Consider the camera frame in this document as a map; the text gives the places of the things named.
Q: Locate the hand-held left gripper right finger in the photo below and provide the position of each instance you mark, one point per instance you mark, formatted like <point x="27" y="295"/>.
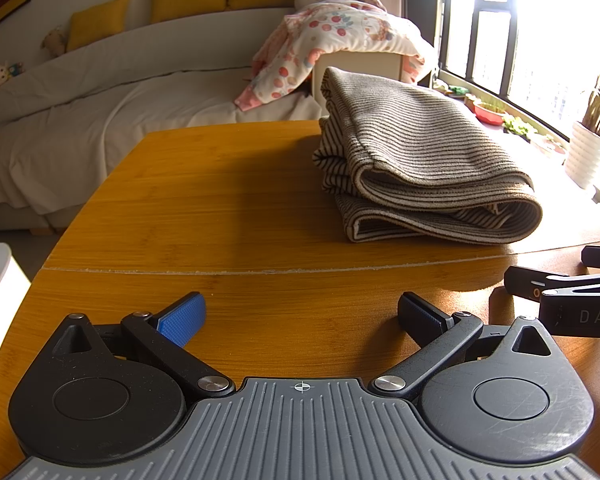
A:
<point x="420" y="316"/>

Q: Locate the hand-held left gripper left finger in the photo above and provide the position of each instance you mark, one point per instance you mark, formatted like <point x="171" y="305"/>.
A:
<point x="182" y="317"/>

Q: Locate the brown striped garment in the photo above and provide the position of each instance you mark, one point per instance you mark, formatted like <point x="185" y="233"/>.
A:
<point x="420" y="150"/>

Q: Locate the palm in white pot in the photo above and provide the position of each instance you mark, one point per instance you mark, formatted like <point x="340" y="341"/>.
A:
<point x="586" y="155"/>

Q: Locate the pink flower pot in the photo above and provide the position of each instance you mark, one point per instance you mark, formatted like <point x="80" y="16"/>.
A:
<point x="547" y="147"/>

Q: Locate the black pot with greens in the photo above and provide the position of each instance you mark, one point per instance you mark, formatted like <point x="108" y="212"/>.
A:
<point x="519" y="129"/>

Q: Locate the red basin with sprouts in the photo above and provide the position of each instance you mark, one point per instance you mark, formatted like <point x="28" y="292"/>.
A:
<point x="490" y="112"/>

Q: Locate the white plastic stool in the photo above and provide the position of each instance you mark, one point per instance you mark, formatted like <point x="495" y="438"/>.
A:
<point x="0" y="285"/>

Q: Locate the small dark red pot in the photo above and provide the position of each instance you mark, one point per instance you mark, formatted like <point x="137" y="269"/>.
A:
<point x="470" y="100"/>

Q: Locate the green slipper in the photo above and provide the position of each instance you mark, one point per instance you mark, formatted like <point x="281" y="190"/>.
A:
<point x="460" y="92"/>

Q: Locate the white sofa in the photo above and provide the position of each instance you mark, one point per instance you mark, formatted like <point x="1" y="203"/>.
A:
<point x="105" y="110"/>

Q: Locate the pink floral quilt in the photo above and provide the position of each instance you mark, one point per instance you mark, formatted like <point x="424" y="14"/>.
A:
<point x="340" y="25"/>

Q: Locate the beige plush toy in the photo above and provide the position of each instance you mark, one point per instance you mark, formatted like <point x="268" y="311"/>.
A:
<point x="55" y="41"/>

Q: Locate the black window frame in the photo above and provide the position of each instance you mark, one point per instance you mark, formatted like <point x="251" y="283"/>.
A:
<point x="502" y="60"/>

